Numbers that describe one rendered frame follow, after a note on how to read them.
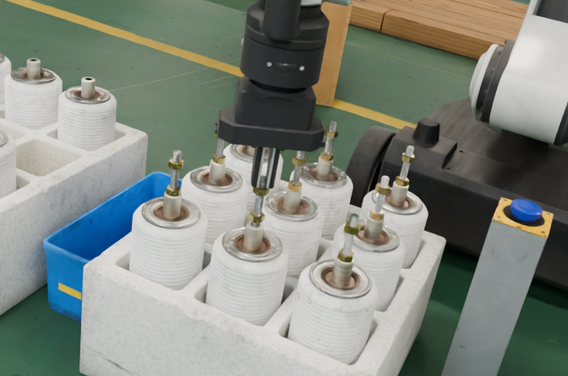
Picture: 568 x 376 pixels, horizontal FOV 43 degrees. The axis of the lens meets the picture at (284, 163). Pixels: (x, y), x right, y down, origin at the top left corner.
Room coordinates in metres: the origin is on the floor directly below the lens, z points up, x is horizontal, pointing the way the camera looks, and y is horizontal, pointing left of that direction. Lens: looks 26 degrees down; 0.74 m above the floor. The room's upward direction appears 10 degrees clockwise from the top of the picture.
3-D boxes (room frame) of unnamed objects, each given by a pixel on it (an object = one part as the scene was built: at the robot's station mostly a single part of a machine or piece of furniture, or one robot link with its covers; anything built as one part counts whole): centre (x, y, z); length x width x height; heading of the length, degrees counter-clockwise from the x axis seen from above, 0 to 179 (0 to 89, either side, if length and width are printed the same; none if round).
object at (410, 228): (0.94, -0.17, 0.16); 0.10 x 0.10 x 0.18
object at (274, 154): (0.76, 0.01, 0.37); 0.03 x 0.02 x 0.06; 9
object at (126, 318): (0.87, -0.02, 0.09); 0.39 x 0.39 x 0.18; 70
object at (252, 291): (0.76, 0.02, 0.16); 0.10 x 0.10 x 0.18
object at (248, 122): (0.76, 0.02, 0.46); 0.13 x 0.10 x 0.12; 99
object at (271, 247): (0.76, 0.02, 0.25); 0.08 x 0.08 x 0.01
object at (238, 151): (1.02, 0.05, 0.25); 0.08 x 0.08 x 0.01
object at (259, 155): (0.76, 0.03, 0.37); 0.03 x 0.02 x 0.06; 9
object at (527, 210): (0.84, -0.32, 0.32); 0.04 x 0.04 x 0.02
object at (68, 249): (1.00, 0.23, 0.06); 0.30 x 0.11 x 0.12; 159
